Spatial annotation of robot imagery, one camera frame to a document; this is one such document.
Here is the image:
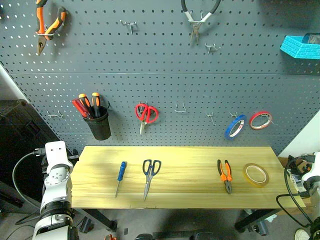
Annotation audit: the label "grey metal pegboard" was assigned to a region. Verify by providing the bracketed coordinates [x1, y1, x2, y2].
[0, 0, 320, 156]

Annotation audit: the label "black tool cup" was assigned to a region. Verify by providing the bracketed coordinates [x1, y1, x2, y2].
[82, 106, 112, 142]

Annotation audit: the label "orange black screwdriver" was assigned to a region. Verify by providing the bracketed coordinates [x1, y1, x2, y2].
[91, 92, 102, 119]
[78, 93, 96, 119]

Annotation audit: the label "blue tape roll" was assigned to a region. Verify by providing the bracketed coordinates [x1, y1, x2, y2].
[224, 114, 248, 141]

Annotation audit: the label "red tape roll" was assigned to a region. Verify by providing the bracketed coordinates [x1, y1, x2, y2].
[248, 110, 274, 131]

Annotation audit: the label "black table leg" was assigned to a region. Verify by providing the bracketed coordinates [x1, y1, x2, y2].
[234, 208, 281, 234]
[73, 208, 119, 232]

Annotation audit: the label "yellow tape roll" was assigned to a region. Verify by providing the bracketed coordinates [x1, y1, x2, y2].
[242, 162, 271, 189]

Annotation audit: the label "orange black hanging pliers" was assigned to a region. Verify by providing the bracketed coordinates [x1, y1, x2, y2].
[34, 0, 69, 57]

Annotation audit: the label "cyan plastic bin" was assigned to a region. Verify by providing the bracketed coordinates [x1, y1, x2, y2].
[279, 32, 320, 61]

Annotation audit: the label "white shoe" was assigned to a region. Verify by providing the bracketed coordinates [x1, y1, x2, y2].
[294, 228, 312, 240]

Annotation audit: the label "red handled scissors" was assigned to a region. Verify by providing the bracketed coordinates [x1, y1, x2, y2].
[135, 102, 160, 136]

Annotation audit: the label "blue handled screwdriver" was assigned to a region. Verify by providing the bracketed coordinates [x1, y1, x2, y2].
[114, 161, 128, 199]

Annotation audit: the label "black blue handled scissors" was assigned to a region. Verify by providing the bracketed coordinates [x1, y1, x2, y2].
[142, 159, 163, 202]

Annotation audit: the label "red handled screwdriver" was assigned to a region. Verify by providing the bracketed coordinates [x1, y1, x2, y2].
[71, 98, 94, 120]

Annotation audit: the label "white black handled pliers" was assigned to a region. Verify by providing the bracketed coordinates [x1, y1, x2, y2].
[180, 0, 222, 46]

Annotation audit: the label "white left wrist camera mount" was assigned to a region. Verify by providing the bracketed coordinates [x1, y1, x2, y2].
[44, 140, 74, 175]

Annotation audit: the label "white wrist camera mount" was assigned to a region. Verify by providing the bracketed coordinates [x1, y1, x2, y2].
[44, 140, 74, 175]
[301, 151, 320, 185]

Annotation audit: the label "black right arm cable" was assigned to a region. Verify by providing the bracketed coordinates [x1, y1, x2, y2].
[275, 154, 315, 229]

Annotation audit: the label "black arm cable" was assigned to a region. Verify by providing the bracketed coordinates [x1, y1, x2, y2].
[275, 154, 315, 229]
[12, 147, 47, 209]

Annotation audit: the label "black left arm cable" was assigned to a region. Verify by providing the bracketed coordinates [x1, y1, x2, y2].
[12, 147, 47, 209]

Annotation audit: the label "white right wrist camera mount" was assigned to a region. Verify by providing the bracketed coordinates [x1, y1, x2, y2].
[301, 151, 320, 185]

